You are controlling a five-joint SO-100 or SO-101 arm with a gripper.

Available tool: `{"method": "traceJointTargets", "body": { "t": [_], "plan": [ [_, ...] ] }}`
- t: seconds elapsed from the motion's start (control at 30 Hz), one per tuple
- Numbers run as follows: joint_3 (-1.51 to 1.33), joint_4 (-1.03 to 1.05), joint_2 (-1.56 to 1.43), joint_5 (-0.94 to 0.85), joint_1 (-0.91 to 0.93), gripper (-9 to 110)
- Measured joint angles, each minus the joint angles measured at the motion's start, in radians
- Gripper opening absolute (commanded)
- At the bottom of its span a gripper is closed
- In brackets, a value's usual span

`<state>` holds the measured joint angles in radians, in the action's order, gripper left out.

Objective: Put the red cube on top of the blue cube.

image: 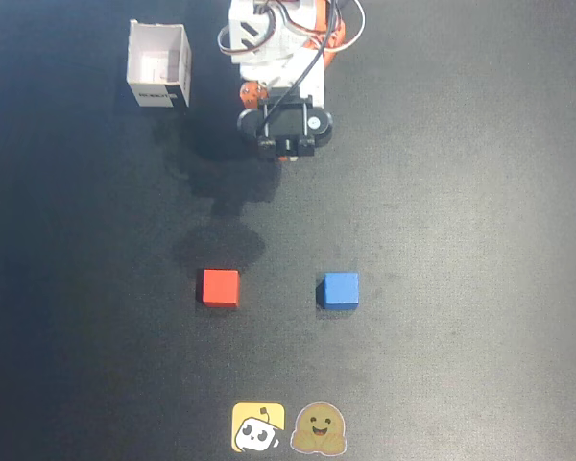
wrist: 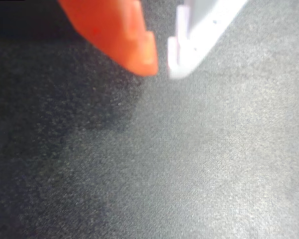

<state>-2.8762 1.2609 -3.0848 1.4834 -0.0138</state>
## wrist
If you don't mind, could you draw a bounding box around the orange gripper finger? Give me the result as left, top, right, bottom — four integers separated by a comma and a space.
57, 0, 159, 77

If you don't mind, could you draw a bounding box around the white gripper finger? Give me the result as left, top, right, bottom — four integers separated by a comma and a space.
166, 0, 249, 80

